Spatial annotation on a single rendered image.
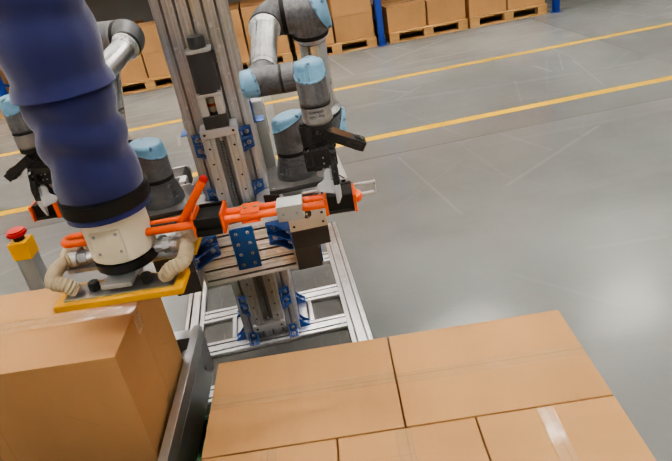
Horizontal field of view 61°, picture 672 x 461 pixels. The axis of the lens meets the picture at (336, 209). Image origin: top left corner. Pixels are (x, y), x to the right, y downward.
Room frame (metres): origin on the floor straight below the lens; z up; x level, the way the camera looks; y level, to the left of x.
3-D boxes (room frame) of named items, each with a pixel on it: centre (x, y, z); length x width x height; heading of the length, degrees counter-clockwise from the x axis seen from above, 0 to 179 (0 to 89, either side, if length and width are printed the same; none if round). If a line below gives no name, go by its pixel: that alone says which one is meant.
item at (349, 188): (1.36, -0.02, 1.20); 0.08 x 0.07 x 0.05; 88
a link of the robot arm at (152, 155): (1.93, 0.62, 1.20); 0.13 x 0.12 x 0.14; 71
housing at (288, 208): (1.37, 0.12, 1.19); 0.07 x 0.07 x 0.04; 88
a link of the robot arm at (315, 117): (1.37, 0.01, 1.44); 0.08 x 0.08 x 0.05
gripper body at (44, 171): (1.66, 0.84, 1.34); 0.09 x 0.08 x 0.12; 88
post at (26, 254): (1.90, 1.15, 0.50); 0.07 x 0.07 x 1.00; 89
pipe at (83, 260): (1.39, 0.58, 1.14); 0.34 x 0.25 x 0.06; 88
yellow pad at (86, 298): (1.29, 0.59, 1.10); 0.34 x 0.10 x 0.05; 88
